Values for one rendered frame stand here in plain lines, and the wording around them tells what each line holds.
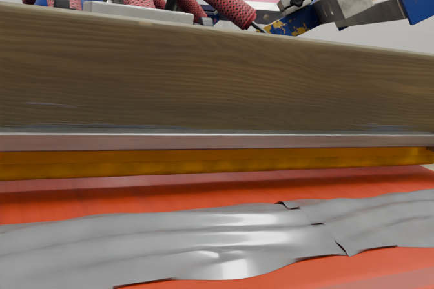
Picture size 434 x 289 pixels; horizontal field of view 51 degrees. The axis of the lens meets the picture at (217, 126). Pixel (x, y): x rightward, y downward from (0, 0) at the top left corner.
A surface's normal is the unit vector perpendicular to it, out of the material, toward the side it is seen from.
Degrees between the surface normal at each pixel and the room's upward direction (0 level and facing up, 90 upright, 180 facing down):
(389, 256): 0
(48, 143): 90
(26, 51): 90
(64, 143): 90
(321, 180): 0
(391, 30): 90
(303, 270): 0
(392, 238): 33
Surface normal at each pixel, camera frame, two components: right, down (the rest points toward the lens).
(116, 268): 0.20, -0.85
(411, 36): -0.90, -0.01
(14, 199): 0.11, -0.97
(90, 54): 0.43, 0.22
